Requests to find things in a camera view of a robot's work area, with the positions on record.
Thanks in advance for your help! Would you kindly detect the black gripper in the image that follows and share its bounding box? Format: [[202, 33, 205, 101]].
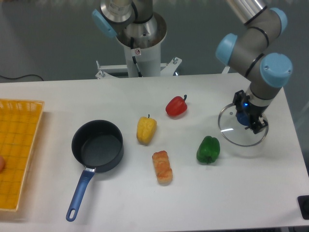
[[232, 90, 268, 134]]

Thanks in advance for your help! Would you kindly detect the glass lid blue knob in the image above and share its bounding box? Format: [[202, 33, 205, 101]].
[[218, 103, 268, 147]]

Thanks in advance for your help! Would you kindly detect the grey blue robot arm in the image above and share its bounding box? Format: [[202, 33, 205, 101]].
[[92, 0, 293, 133]]

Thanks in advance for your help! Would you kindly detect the green bell pepper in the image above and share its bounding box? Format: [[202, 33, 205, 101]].
[[196, 136, 220, 164]]

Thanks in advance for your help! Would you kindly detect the red bell pepper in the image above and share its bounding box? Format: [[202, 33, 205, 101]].
[[166, 94, 188, 117]]

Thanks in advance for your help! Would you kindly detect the yellow bell pepper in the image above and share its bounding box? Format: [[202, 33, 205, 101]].
[[136, 115, 157, 145]]

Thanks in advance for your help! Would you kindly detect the toy bread loaf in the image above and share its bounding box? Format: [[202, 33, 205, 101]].
[[152, 150, 173, 185]]

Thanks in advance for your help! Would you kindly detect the black device at table corner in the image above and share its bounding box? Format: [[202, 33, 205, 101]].
[[297, 195, 309, 220]]

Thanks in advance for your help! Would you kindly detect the yellow woven basket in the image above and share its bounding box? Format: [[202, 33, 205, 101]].
[[0, 99, 44, 212]]

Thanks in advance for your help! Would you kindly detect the orange object in basket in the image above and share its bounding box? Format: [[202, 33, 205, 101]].
[[0, 156, 5, 172]]

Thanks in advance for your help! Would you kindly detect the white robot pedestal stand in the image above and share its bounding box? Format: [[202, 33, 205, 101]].
[[96, 13, 182, 79]]

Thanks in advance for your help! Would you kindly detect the black cable on pedestal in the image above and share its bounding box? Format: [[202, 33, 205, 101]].
[[130, 36, 143, 78]]

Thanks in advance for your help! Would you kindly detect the dark saucepan blue handle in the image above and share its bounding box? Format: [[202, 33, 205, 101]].
[[66, 120, 124, 222]]

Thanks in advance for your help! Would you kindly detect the black cable on floor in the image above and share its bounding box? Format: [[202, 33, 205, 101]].
[[0, 74, 44, 81]]

